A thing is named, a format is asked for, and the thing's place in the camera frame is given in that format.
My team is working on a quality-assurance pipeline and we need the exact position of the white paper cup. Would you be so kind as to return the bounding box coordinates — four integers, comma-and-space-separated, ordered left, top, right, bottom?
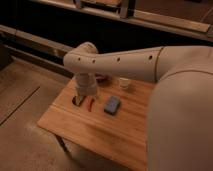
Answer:
119, 78, 131, 90

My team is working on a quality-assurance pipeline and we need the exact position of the black rectangular device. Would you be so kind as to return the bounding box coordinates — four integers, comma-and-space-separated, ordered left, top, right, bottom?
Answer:
72, 96, 85, 106

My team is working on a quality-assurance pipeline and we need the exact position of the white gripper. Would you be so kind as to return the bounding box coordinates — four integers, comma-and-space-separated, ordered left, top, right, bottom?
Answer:
75, 73, 98, 106

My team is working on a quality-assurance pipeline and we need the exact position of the dark red bowl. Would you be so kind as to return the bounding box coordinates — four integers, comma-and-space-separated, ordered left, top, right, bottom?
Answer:
96, 75, 109, 83

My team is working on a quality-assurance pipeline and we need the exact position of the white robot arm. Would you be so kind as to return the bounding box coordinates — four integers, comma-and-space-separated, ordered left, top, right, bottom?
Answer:
63, 42, 213, 171

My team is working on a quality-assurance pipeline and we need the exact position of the table leg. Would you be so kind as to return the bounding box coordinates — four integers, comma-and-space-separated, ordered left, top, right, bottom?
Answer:
54, 134, 72, 156

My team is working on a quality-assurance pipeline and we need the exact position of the wooden table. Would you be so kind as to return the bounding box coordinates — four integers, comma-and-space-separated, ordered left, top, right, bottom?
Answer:
38, 79, 154, 171

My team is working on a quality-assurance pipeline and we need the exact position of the blue sponge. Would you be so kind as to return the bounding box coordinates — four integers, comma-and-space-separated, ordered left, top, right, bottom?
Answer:
104, 96, 121, 115

